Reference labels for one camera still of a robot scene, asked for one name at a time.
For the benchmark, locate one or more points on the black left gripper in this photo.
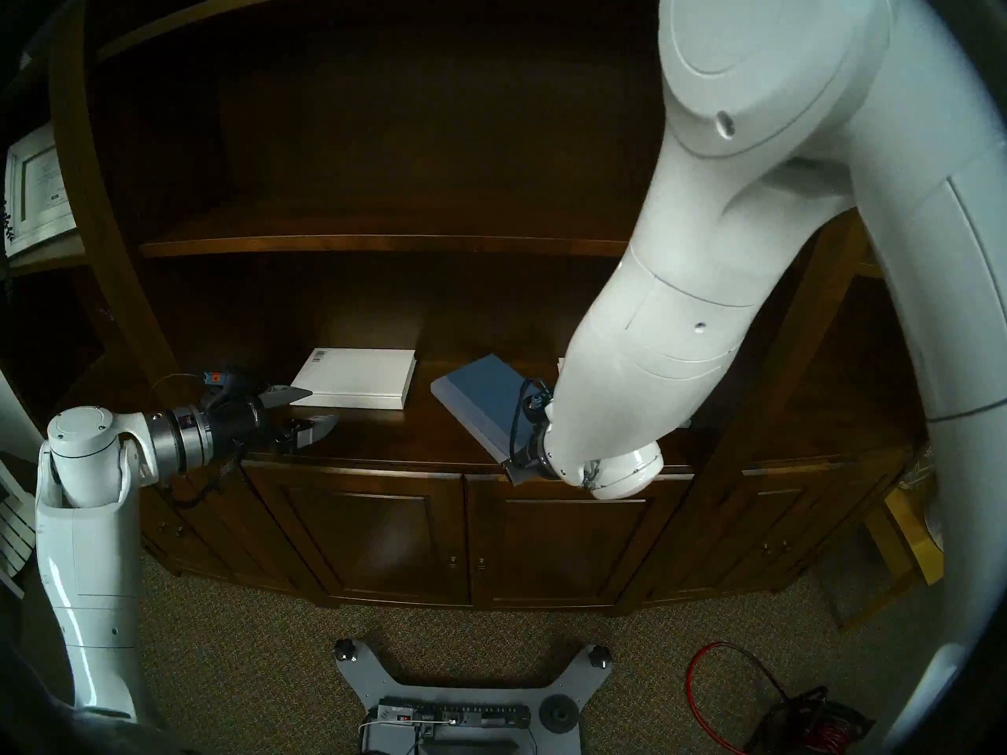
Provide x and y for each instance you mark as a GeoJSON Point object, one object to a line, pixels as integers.
{"type": "Point", "coordinates": [240, 435]}

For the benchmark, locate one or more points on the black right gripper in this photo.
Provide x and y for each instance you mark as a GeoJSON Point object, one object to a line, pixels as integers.
{"type": "Point", "coordinates": [525, 470]}

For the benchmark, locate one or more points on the blue hardcover book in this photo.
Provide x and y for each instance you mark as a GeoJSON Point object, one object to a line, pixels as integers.
{"type": "Point", "coordinates": [480, 392]}

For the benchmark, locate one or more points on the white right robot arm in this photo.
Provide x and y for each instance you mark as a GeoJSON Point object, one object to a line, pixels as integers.
{"type": "Point", "coordinates": [708, 289]}

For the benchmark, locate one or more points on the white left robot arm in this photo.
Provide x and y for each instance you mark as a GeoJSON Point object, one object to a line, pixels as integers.
{"type": "Point", "coordinates": [86, 541]}

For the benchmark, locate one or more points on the white book with barcode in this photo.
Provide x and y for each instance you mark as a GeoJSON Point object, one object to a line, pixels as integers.
{"type": "Point", "coordinates": [354, 376]}

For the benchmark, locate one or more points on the black star knob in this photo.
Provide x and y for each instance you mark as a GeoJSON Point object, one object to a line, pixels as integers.
{"type": "Point", "coordinates": [344, 649]}
{"type": "Point", "coordinates": [600, 656]}

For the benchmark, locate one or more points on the black round base disc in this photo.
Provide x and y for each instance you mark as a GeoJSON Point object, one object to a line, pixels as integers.
{"type": "Point", "coordinates": [558, 714]}

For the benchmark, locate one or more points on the grey power strip box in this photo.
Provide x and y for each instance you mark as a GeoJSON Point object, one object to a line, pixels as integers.
{"type": "Point", "coordinates": [452, 718]}

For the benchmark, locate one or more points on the dark wooden bookshelf cabinet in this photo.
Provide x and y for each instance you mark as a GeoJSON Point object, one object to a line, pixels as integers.
{"type": "Point", "coordinates": [393, 132]}

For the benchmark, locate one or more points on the white slatted chair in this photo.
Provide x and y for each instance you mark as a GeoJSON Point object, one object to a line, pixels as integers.
{"type": "Point", "coordinates": [12, 525]}

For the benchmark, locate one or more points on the dark hanging vine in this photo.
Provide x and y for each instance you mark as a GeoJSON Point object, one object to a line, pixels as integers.
{"type": "Point", "coordinates": [5, 242]}

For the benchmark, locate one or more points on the white framed certificate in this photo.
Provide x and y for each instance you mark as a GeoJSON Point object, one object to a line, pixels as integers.
{"type": "Point", "coordinates": [39, 187]}

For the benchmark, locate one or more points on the light wooden side table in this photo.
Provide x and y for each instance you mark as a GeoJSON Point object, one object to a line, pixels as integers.
{"type": "Point", "coordinates": [916, 545]}

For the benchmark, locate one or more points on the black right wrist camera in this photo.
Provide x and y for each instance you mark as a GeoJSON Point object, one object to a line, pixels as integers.
{"type": "Point", "coordinates": [536, 403]}

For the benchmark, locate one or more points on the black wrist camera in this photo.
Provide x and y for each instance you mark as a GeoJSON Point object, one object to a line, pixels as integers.
{"type": "Point", "coordinates": [536, 403]}
{"type": "Point", "coordinates": [224, 385]}

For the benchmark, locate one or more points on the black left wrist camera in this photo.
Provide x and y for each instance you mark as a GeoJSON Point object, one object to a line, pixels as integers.
{"type": "Point", "coordinates": [224, 385]}

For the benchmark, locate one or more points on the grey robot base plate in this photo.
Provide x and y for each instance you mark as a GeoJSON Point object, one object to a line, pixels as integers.
{"type": "Point", "coordinates": [464, 675]}

